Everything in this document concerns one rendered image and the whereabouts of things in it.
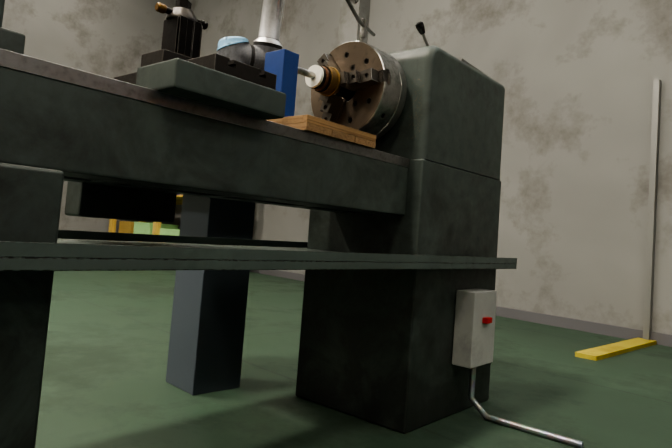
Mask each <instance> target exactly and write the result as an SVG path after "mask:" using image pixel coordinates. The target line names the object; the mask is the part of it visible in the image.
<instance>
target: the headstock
mask: <svg viewBox="0 0 672 448"><path fill-rule="evenodd" d="M388 54H389V55H391V56H392V57H394V58H395V59H396V60H397V61H398V62H399V64H400V65H401V67H402V69H403V71H404V74H405V77H406V84H407V93H406V100H405V104H404V107H403V110H402V112H401V115H400V117H399V118H398V120H397V122H396V123H395V124H394V126H393V127H392V128H391V129H390V130H389V131H388V132H387V133H386V134H384V135H383V136H382V137H380V138H378V139H376V146H375V150H378V151H382V152H386V153H389V154H393V155H397V156H400V157H404V158H408V159H425V160H428V161H432V162H435V163H439V164H443V165H446V166H450V167H453V168H457V169H460V170H464V171H468V172H471V173H475V174H478V175H482V176H486V177H489V178H493V179H496V180H500V168H501V151H502V134H503V117H504V100H505V88H504V86H503V85H502V84H500V83H498V82H497V81H495V80H493V79H491V78H490V77H488V76H486V75H485V74H483V73H481V72H480V71H478V70H476V69H475V68H473V67H471V66H469V65H468V64H466V63H464V62H463V61H461V60H459V59H458V58H456V57H454V56H452V55H451V54H449V53H447V52H446V51H444V50H442V49H441V48H439V47H437V46H426V47H421V48H415V49H410V50H404V51H399V52H393V53H388ZM414 79H415V80H414ZM418 79H420V80H418ZM414 81H415V82H414ZM423 85H424V86H423ZM418 90H419V91H418ZM415 91H416V92H415ZM414 92H415V93H414ZM416 93H417V94H416ZM419 93H420V94H419ZM421 93H422V94H421ZM415 94H416V95H415ZM411 95H412V96H411ZM421 99H422V100H421ZM414 100H416V101H414ZM413 103H414V104H413ZM409 107H410V108H409ZM417 107H418V108H417ZM411 108H412V109H411ZM412 115H413V116H412ZM409 116H410V117H409ZM411 117H412V118H411ZM414 117H415V118H414ZM416 117H417V118H416ZM419 121H420V122H419ZM415 122H416V123H415ZM409 124H411V125H409ZM413 125H414V126H413ZM420 125H421V126H420ZM412 126H413V127H412ZM418 127H419V128H418ZM414 129H415V130H414ZM412 130H413V131H412ZM419 130H420V132H419ZM415 135H416V137H415ZM412 137H413V138H412ZM407 138H408V139H407ZM411 138H412V139H411Z"/></svg>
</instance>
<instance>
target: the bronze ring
mask: <svg viewBox="0 0 672 448"><path fill-rule="evenodd" d="M318 66H320V65H318ZM320 67H321V68H322V69H323V71H324V77H323V81H322V82H321V84H320V85H319V86H318V87H315V88H312V87H310V88H312V89H314V90H315V91H316V92H318V93H320V94H321V95H323V96H325V97H329V96H332V95H333V94H335V93H337V92H338V91H339V90H340V89H341V86H340V81H341V77H340V73H339V71H338V70H337V69H336V68H333V67H327V66H320Z"/></svg>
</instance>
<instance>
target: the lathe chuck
mask: <svg viewBox="0 0 672 448"><path fill-rule="evenodd" d="M330 54H331V55H332V57H333V59H334V60H335V62H336V63H337V65H338V67H339V68H340V70H341V72H343V71H345V72H348V73H349V72H352V71H354V70H357V71H359V72H360V71H363V70H366V69H369V68H373V69H375V70H377V71H381V70H384V71H385V70H387V72H388V79H389V84H387V82H386V81H384V82H381V83H378V84H375V85H371V86H368V87H365V88H362V89H359V90H356V93H355V95H354V96H353V98H352V92H353V91H351V90H349V89H346V88H343V87H341V89H340V90H339V91H338V92H337V93H335V94H334V95H337V96H340V97H342V98H345V99H346V100H347V102H345V104H344V107H343V109H342V112H341V115H340V118H339V120H338V123H337V124H340V125H344V126H347V127H350V128H354V129H357V130H360V131H364V132H367V133H370V134H373V135H376V134H377V133H379V132H380V131H381V130H382V129H383V128H384V127H385V126H386V125H387V124H388V123H389V121H390V120H391V118H392V117H393V115H394V113H395V111H396V108H397V106H398V103H399V99H400V93H401V79H400V74H399V70H398V68H397V65H396V64H395V62H394V60H393V59H392V58H391V57H390V56H389V55H388V54H387V53H385V52H383V51H381V50H379V49H377V48H375V47H373V46H371V45H369V44H367V43H365V42H362V41H350V42H346V43H343V44H341V45H339V46H338V47H336V48H335V49H333V50H332V51H331V52H330ZM320 95H321V94H320V93H318V92H316V91H315V90H314V89H312V88H311V108H312V112H313V115H314V117H317V118H322V115H323V112H324V111H323V110H320V108H321V105H322V102H323V101H322V100H320V99H319V98H320ZM384 111H386V112H387V115H386V117H385V118H384V119H383V120H379V116H380V114H381V113H382V112H384Z"/></svg>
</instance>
